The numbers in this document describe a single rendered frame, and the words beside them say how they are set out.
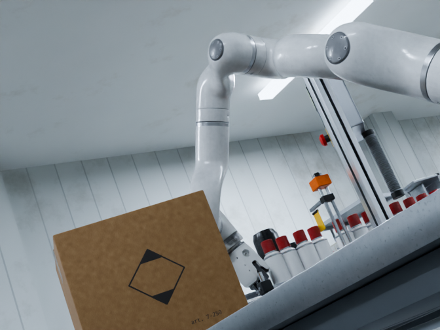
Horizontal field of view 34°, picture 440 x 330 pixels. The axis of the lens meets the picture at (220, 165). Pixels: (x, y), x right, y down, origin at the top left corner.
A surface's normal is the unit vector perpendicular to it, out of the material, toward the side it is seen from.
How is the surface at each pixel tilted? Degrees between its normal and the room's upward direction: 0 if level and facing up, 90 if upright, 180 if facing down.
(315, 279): 90
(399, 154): 90
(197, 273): 90
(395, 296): 90
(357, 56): 110
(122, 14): 180
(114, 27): 180
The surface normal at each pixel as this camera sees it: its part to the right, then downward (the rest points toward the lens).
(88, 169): 0.49, -0.46
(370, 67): -0.25, 0.29
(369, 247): -0.80, 0.12
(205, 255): 0.18, -0.39
